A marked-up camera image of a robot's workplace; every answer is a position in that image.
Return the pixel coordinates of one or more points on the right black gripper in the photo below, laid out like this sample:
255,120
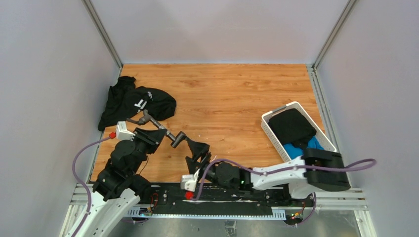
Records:
197,149

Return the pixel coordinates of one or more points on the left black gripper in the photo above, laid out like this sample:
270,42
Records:
153,138

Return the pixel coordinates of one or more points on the grey tee pipe fitting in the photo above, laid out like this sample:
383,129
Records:
170,135

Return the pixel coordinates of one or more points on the grey faucet with lever handle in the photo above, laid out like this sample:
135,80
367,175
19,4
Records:
146,118

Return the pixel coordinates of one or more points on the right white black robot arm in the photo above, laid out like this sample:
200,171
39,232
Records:
312,171

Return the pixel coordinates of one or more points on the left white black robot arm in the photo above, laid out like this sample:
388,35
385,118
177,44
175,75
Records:
118,186

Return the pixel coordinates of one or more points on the black cloth with white print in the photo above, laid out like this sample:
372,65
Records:
125,100

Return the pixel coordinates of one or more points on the black cloth in basket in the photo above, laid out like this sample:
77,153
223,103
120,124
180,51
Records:
292,127

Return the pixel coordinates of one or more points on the white plastic basket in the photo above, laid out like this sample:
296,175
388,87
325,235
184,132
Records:
288,152

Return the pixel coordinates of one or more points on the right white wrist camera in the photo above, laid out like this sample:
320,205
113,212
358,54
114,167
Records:
189,182

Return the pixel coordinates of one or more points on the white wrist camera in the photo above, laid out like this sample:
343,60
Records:
122,132
189,182

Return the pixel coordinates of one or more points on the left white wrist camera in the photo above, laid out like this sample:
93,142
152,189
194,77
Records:
122,132

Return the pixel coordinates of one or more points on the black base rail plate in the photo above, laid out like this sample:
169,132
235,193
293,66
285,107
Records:
167,200

